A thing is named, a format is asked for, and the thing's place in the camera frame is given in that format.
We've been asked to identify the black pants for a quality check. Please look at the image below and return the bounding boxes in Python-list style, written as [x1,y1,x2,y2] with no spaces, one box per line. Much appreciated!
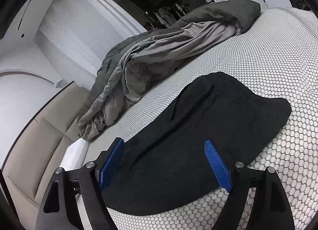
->
[102,72,292,215]

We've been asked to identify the beige upholstered headboard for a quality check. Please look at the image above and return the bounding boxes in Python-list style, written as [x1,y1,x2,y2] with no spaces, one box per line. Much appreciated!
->
[2,82,88,229]

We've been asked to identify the grey duvet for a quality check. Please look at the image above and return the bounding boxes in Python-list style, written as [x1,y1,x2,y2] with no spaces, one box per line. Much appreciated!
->
[77,0,261,141]

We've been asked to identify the white curtain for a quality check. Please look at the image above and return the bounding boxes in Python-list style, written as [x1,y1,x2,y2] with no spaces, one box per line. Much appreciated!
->
[35,0,145,89]

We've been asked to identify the white pillow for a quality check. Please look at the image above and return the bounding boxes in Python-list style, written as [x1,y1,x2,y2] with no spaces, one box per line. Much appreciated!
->
[60,138,89,171]

